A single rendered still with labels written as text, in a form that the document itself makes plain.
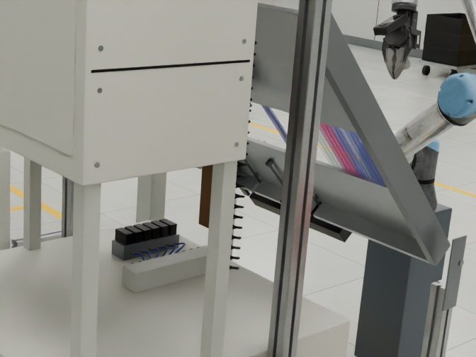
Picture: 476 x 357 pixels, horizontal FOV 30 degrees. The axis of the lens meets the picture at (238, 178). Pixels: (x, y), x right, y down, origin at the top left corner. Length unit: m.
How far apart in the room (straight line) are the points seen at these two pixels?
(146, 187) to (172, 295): 0.72
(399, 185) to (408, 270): 1.02
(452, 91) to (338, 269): 1.52
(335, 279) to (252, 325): 1.91
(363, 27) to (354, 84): 9.17
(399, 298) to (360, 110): 1.29
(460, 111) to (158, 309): 1.01
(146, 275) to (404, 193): 0.56
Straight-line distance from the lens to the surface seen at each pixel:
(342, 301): 3.47
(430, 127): 2.54
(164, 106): 1.35
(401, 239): 2.09
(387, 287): 2.90
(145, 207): 2.57
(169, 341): 1.70
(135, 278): 1.87
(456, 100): 2.41
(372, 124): 1.71
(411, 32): 2.63
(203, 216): 1.60
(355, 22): 10.89
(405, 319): 2.91
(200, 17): 1.37
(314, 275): 3.68
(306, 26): 1.51
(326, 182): 2.12
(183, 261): 1.94
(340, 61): 1.61
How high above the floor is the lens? 1.39
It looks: 16 degrees down
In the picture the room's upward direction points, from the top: 4 degrees clockwise
